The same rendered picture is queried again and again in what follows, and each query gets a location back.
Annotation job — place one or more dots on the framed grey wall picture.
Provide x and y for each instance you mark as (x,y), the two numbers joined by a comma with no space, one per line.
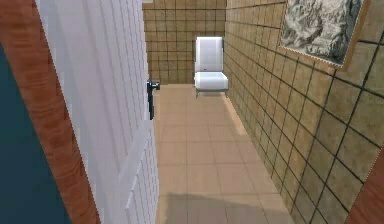
(318,28)

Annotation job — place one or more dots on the white room door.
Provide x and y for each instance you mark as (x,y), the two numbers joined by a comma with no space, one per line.
(100,100)

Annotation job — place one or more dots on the white armchair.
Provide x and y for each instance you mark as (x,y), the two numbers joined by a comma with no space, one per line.
(209,66)

